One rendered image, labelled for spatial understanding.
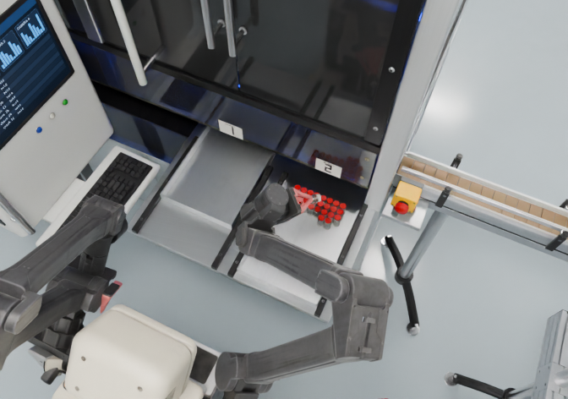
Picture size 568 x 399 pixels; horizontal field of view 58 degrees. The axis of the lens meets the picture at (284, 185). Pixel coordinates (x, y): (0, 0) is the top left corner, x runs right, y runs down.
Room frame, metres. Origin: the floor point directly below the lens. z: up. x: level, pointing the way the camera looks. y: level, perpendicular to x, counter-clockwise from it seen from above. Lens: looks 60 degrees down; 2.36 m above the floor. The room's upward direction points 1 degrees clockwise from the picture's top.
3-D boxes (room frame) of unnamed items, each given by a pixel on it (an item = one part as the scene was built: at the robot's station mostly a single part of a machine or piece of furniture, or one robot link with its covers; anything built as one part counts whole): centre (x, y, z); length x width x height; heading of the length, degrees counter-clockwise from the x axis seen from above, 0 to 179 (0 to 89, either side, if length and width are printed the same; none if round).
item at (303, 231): (0.65, -0.05, 0.90); 0.34 x 0.26 x 0.04; 156
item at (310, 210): (0.76, -0.10, 0.90); 0.18 x 0.02 x 0.05; 66
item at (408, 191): (0.77, -0.38, 0.99); 0.08 x 0.07 x 0.07; 156
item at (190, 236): (0.77, 0.08, 0.87); 0.70 x 0.48 x 0.02; 66
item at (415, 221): (0.80, -0.41, 0.87); 0.14 x 0.13 x 0.02; 156
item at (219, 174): (0.90, 0.21, 0.90); 0.34 x 0.26 x 0.04; 156
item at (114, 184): (0.82, 0.62, 0.82); 0.40 x 0.14 x 0.02; 154
